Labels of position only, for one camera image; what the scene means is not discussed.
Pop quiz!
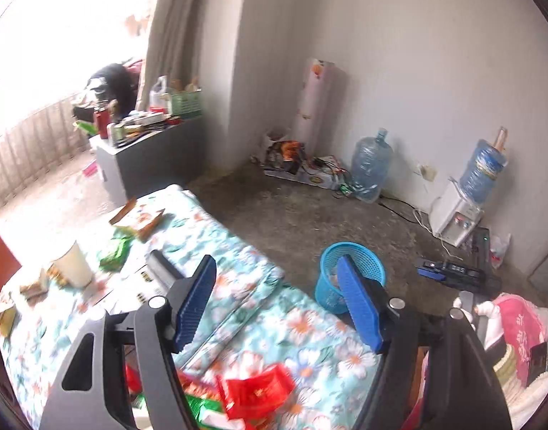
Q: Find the grey curtain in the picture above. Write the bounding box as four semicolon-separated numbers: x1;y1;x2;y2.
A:
137;0;252;113

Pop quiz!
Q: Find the grey cabinet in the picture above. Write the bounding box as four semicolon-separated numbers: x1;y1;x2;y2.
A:
90;116;207;207

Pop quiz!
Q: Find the crumpled clear plastic bag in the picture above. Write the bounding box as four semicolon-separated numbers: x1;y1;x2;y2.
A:
489;233;512;269

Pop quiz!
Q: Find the white plastic jug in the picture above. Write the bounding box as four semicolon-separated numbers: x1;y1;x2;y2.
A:
149;76;169;110

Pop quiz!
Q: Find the green chip bag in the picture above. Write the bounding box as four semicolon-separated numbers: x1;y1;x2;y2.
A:
180;390;239;430

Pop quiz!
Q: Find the pink blanket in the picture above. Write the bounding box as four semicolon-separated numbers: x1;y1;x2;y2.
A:
493;292;548;388

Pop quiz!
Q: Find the green crumpled wrapper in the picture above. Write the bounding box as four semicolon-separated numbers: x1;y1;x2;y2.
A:
98;228;135;273

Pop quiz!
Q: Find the green plastic basket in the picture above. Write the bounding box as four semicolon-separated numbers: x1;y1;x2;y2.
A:
169;90;202;117

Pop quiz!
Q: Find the floral print blanket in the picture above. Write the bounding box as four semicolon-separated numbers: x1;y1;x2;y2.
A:
0;183;391;430

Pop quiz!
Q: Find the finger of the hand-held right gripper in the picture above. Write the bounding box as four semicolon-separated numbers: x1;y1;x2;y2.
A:
415;256;447;282

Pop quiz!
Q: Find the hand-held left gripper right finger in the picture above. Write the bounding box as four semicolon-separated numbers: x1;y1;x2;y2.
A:
337;254;514;430

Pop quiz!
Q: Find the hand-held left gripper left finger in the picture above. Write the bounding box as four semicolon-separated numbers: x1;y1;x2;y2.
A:
39;254;217;430

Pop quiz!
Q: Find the white paper cup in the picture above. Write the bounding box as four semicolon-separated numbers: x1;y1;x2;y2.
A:
50;239;95;288

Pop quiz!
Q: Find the empty clear water jug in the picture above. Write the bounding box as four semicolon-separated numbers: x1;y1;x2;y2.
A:
349;128;395;204

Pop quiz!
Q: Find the blue water dispenser bottle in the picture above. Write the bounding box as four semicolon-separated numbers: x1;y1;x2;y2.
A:
460;139;510;204

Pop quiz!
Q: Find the red plastic wrapper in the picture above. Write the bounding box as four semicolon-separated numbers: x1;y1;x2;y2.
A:
216;364;296;421

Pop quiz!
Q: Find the red thermos bottle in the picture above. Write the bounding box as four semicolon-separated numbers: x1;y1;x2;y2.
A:
95;105;111;139

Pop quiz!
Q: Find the orange black tool bag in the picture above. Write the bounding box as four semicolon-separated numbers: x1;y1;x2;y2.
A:
265;139;306;175

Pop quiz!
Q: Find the metal window railing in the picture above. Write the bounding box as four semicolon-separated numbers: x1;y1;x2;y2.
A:
0;94;89;207

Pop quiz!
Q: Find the blue plastic wastebasket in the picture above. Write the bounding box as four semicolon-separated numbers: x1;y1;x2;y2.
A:
314;242;386;315

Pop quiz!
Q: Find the small cardboard box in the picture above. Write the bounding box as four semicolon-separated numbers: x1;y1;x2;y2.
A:
19;273;51;301

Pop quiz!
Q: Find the yellow green packet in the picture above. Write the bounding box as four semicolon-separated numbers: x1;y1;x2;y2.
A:
0;305;17;336

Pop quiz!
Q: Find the white water dispenser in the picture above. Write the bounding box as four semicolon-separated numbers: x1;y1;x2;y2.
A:
428;178;484;248

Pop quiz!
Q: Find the wooden board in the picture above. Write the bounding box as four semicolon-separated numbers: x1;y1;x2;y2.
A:
415;345;431;413

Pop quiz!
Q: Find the white printed roll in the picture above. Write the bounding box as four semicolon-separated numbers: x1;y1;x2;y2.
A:
293;57;344;153

